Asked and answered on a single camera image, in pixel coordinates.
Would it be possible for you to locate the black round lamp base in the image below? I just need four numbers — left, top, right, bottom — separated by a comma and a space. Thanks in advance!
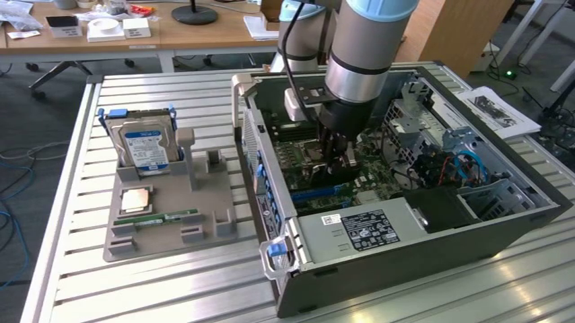
172, 0, 220, 25

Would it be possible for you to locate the CPU with metal lid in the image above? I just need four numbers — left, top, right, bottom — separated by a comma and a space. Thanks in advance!
120, 187, 152, 213

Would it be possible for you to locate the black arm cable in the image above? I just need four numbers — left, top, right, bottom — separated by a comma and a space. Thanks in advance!
276, 0, 316, 119

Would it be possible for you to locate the blue expansion slot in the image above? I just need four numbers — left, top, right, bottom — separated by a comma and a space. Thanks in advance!
289, 186, 340, 203

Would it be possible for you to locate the wooden cabinet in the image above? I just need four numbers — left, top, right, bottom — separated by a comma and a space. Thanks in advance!
392, 0, 516, 78

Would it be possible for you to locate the clear plastic bag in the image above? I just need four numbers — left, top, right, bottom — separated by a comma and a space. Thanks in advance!
0, 0, 44, 31

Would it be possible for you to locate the blue floor cable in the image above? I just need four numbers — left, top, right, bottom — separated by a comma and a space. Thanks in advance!
0, 161, 35, 289

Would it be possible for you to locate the loose green RAM stick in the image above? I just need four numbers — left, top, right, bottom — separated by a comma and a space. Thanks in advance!
113, 209, 200, 225

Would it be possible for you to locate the beige case handle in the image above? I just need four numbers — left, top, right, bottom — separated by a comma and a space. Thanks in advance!
231, 74, 257, 131

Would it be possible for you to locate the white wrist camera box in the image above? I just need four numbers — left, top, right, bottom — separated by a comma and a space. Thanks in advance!
283, 89, 316, 122

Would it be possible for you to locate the small metal disk bay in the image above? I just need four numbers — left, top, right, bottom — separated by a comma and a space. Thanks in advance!
458, 180, 540, 223

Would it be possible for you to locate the hard disk in blue caddy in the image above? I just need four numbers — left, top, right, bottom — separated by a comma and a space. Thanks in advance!
97, 104, 180, 176

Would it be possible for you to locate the graphics card with black cooler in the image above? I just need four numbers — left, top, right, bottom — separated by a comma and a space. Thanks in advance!
299, 163, 361, 190

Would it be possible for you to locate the white box with tape roll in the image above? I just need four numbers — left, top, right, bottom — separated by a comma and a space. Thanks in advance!
85, 18, 125, 43

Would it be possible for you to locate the green motherboard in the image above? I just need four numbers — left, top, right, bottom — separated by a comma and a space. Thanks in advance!
264, 112, 405, 216

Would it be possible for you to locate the grey floor cable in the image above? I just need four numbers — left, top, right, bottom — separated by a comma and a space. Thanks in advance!
0, 141, 68, 161

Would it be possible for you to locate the grey power supply with label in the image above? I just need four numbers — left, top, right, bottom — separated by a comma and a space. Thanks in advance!
296, 196, 428, 266

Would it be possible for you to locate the plain white box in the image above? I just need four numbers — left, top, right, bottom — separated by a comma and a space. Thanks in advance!
121, 17, 151, 40

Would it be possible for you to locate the dark grey PC case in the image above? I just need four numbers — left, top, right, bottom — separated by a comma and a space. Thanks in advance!
231, 65, 563, 319

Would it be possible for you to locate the white table frame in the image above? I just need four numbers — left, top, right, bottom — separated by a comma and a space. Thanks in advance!
494, 0, 575, 94

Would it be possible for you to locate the grey parts rack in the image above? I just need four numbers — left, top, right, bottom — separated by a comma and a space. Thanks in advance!
103, 127, 240, 263

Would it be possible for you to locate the large metal disk bay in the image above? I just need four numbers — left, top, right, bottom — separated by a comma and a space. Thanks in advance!
381, 79, 452, 169

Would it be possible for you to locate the wooden desk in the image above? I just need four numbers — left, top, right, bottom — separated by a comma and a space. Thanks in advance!
0, 0, 281, 73

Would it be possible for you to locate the black chair base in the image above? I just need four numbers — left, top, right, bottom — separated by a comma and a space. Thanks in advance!
29, 59, 136, 100

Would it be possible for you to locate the white box with black top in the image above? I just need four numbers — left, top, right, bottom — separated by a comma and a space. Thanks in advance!
45, 15, 84, 38

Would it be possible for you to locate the case handle with blue latch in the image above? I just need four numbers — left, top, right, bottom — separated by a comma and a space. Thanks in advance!
259, 235, 300, 280

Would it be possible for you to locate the white paper pile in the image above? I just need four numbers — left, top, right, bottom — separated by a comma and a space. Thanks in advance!
244, 15, 281, 41

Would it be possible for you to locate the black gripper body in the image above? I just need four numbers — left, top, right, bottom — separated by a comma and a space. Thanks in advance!
316, 98, 375, 139

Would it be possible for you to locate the blue wire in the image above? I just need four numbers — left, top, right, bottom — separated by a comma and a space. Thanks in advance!
452, 151, 490, 185

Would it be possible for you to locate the CPU socket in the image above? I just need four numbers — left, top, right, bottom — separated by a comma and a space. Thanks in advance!
300, 139, 323, 164

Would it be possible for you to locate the printed paper stack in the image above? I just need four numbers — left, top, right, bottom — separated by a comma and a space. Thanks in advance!
455, 86, 543, 141

